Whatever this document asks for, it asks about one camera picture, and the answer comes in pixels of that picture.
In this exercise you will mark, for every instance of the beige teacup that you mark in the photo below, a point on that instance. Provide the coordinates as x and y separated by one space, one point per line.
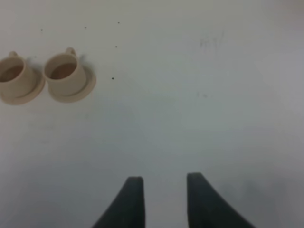
16 76
64 73

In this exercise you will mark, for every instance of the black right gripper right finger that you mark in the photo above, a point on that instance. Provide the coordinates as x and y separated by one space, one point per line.
207 209

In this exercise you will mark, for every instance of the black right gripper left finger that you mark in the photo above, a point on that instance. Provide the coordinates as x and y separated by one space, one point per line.
128 208

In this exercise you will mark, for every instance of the beige right teacup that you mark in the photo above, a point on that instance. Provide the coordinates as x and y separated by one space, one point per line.
64 73

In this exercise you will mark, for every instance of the beige left teacup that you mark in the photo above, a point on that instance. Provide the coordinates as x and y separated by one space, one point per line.
16 76

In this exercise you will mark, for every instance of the beige right cup saucer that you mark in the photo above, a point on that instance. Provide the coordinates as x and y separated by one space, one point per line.
89 86

